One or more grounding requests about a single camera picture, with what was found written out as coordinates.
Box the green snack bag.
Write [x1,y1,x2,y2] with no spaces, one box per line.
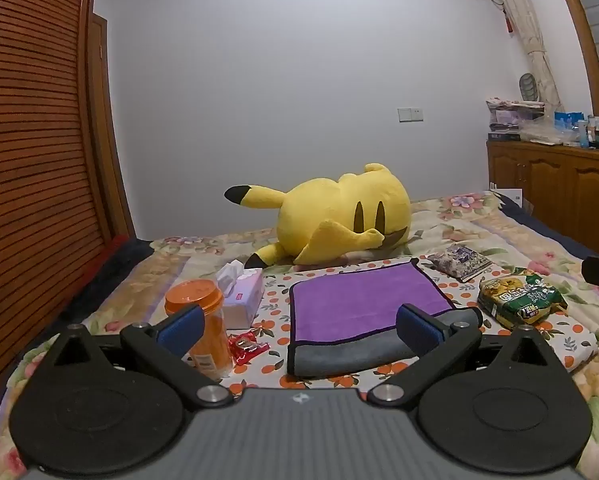
[477,267,569,331]

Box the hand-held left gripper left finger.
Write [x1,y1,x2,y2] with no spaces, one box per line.
[44,304,235,408]

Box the orange plastic bottle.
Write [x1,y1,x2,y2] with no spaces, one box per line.
[164,280,234,380]

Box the yellow plush toy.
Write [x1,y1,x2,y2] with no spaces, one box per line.
[224,162,412,270]

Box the orange-print white sheet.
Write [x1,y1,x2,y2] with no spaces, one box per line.
[218,254,599,397]

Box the white box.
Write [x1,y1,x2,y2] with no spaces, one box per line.
[493,187,525,209]

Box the red snack packet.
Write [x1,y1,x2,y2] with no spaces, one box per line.
[228,331,271,367]

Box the wooden cabinet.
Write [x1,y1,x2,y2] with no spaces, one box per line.
[486,139,599,262]

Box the cream curtain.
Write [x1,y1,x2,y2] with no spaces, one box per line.
[479,0,566,107]

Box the stack of papers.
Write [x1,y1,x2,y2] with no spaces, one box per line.
[486,97,546,142]

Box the purple patterned packet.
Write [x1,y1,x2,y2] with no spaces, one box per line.
[427,243,493,283]

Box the louvred wooden wardrobe door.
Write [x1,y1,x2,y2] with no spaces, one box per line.
[0,0,136,413]

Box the blue and white packet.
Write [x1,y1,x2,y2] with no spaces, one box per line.
[553,111,588,132]

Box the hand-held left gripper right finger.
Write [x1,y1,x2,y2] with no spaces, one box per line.
[368,303,561,409]

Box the purple and grey towel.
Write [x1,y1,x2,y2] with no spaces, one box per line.
[286,257,485,379]

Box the pink tissue pack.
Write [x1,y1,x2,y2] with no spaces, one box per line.
[214,260,265,331]

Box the dark blue bedsheet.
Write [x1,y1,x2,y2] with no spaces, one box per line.
[497,195,599,262]

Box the clear plastic bag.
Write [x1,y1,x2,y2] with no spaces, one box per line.
[519,114,583,147]

